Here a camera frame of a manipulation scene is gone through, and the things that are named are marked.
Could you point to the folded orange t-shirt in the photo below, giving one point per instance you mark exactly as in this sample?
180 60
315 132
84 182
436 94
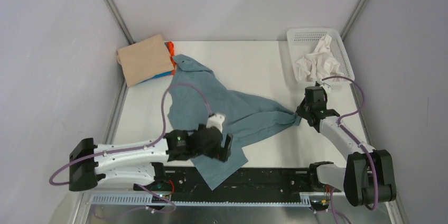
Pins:
170 47

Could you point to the folded tan t-shirt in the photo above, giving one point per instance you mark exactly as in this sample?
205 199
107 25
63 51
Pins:
144 60

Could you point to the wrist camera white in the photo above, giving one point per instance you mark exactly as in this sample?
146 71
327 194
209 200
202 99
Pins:
325 86
216 121

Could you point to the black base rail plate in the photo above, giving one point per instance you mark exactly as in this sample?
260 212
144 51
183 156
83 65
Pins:
247 185

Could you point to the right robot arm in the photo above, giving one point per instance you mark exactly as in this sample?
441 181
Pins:
368 177

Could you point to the white plastic basket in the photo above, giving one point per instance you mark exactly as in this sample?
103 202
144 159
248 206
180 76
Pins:
302 41

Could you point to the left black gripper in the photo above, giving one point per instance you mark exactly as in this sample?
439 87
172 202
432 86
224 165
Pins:
221 152

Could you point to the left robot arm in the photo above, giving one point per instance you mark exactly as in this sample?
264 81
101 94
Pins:
142 164

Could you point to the grey-blue t-shirt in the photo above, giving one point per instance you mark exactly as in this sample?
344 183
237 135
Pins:
199 98

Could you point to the aluminium frame rail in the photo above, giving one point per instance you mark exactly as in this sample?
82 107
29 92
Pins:
145 206

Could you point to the crumpled white t-shirt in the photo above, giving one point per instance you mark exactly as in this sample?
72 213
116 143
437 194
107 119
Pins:
318 64

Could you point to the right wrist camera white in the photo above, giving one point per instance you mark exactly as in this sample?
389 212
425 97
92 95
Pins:
325 86

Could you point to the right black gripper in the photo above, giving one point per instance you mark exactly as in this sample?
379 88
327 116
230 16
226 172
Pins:
299 111

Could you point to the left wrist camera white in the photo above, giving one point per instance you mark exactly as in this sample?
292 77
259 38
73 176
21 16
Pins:
216 121

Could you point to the folded blue t-shirt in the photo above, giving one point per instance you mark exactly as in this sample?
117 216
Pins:
159 76

